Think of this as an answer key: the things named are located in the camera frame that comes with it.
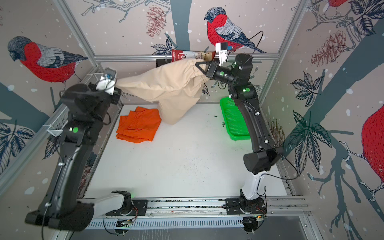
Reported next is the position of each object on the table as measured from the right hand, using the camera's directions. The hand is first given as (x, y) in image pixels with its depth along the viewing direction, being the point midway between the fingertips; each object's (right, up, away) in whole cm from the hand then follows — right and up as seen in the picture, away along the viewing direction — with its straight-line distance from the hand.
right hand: (190, 71), depth 62 cm
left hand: (-32, -5, -5) cm, 33 cm away
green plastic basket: (+31, -26, +44) cm, 60 cm away
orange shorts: (-39, -26, +45) cm, 65 cm away
